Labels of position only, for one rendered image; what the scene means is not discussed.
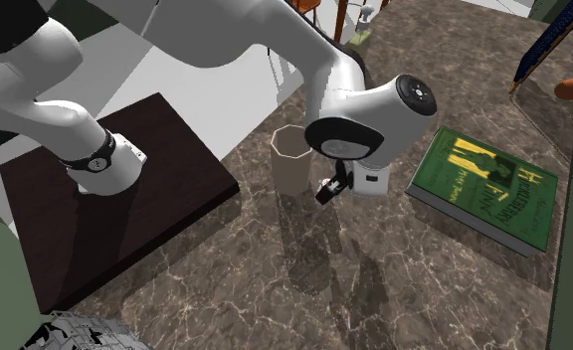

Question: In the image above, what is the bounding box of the beige octagonal cup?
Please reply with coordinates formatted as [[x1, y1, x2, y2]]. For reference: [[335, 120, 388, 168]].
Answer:
[[270, 124, 314, 197]]

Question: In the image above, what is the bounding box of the green soap dispenser bottle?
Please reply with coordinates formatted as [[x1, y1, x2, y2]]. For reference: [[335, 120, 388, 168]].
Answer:
[[346, 4, 376, 61]]

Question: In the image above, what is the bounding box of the green book with yellow print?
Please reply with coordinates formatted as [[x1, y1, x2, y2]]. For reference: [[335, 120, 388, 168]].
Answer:
[[405, 125, 560, 258]]

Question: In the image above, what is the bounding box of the brown wooden chair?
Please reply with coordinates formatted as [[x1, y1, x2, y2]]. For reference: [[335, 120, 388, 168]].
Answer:
[[289, 0, 392, 44]]

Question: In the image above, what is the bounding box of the dark brown robot stand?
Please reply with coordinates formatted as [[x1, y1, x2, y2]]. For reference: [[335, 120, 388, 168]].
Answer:
[[0, 91, 242, 314]]

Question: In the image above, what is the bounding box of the orange egg-shaped ball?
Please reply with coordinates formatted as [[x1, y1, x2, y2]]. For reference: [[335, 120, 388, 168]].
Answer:
[[553, 78, 573, 101]]

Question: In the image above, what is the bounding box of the dark blue pen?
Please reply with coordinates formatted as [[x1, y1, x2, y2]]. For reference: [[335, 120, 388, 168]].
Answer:
[[507, 0, 573, 94]]

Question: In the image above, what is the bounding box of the grey white angular object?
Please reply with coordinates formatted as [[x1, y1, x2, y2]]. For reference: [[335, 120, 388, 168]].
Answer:
[[21, 309, 150, 350]]

